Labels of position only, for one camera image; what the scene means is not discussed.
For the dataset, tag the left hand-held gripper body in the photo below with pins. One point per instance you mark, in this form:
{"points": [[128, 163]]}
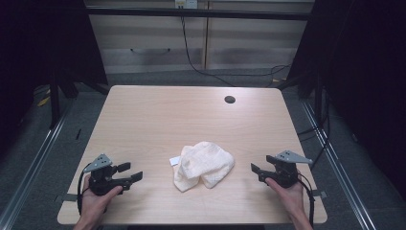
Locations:
{"points": [[99, 182]]}

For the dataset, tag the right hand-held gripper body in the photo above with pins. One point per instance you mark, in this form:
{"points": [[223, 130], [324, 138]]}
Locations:
{"points": [[285, 174]]}

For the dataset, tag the white towel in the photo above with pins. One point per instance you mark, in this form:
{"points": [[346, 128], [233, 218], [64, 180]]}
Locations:
{"points": [[204, 163]]}

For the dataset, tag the person's left hand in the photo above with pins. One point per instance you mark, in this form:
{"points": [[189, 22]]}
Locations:
{"points": [[92, 206]]}

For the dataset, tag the person's right hand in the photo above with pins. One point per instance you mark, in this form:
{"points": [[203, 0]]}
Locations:
{"points": [[292, 199]]}

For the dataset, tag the grey tape piece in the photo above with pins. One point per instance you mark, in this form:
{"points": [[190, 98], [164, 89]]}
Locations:
{"points": [[68, 197], [320, 194]]}

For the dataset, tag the small black floor item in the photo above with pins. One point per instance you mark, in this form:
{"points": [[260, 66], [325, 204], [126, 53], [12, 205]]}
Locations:
{"points": [[78, 134]]}

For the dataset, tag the round black table grommet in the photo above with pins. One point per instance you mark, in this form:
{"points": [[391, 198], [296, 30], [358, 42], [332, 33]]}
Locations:
{"points": [[230, 99]]}

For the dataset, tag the black metal stand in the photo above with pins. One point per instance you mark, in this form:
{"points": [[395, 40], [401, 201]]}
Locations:
{"points": [[318, 99], [55, 102]]}

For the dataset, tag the dark curtain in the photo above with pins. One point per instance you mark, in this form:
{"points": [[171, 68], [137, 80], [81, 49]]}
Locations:
{"points": [[38, 48], [367, 80]]}

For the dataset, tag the beige cabinet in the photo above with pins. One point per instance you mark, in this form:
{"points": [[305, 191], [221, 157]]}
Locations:
{"points": [[146, 35]]}

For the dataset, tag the black horizontal bar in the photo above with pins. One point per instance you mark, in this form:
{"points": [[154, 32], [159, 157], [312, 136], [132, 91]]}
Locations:
{"points": [[198, 13]]}

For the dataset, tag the aluminium floor rail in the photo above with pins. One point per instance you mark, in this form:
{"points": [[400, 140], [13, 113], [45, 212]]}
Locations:
{"points": [[341, 172], [32, 163]]}

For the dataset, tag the white wall outlet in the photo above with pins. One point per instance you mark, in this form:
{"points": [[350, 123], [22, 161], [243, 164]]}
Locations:
{"points": [[186, 4]]}

